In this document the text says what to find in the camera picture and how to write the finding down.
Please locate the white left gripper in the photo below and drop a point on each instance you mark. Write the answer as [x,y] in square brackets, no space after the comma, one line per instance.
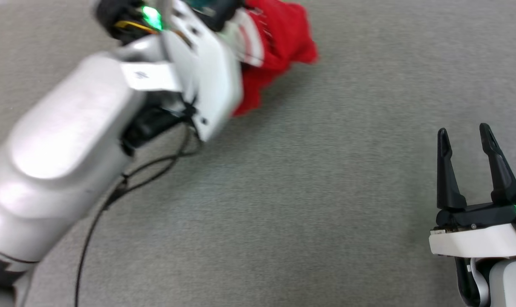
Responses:
[211,72]

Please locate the grey fabric sofa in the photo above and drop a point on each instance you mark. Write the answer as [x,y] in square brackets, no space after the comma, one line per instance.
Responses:
[326,192]

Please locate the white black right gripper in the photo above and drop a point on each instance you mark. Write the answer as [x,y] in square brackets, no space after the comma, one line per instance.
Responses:
[479,238]

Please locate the red white basketball jersey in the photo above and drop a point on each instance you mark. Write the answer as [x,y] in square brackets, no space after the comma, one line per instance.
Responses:
[285,38]

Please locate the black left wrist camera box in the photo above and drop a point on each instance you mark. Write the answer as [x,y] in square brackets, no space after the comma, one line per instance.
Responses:
[218,12]

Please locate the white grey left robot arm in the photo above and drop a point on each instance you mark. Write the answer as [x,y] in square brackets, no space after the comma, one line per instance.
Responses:
[57,149]

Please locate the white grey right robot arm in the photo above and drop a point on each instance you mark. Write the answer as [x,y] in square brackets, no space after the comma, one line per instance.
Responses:
[503,283]

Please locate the white paper label tag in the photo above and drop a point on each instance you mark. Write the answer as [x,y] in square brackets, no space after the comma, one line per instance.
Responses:
[153,76]

